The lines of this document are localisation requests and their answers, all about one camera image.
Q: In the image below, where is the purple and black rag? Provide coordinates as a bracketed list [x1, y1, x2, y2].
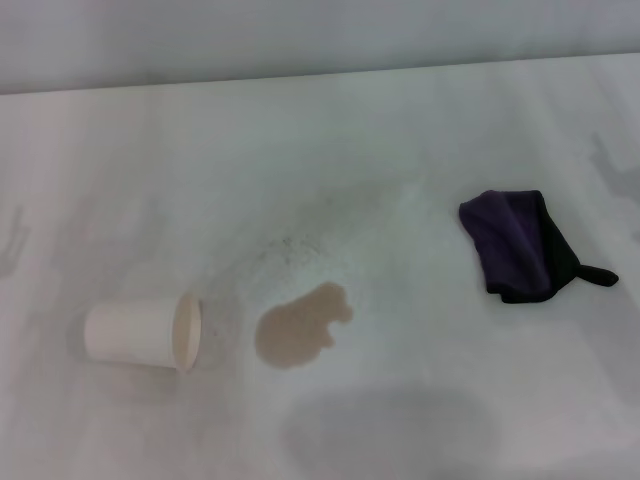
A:
[458, 188, 620, 305]

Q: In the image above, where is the white paper cup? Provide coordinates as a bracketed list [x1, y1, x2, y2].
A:
[83, 291, 203, 375]

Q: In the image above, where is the brown liquid stain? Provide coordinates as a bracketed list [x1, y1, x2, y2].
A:
[253, 281, 355, 372]

